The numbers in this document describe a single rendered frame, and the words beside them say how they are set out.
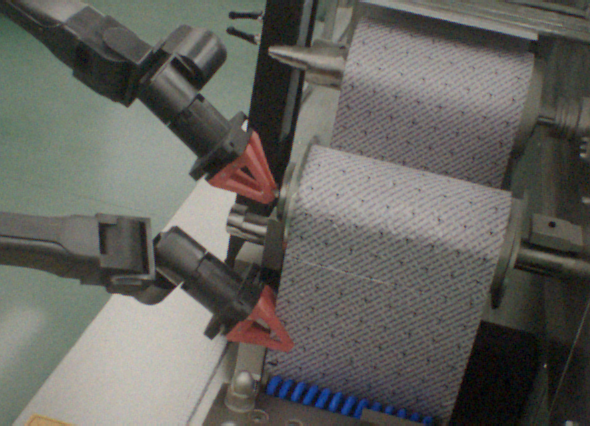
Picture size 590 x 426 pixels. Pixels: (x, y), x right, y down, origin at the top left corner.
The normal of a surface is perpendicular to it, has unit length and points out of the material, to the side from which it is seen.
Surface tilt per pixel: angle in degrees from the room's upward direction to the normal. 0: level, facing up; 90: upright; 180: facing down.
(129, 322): 0
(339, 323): 91
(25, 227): 39
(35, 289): 0
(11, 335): 0
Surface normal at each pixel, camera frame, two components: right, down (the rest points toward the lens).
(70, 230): 0.56, -0.40
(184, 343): 0.17, -0.88
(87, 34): 0.29, -0.54
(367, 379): -0.21, 0.43
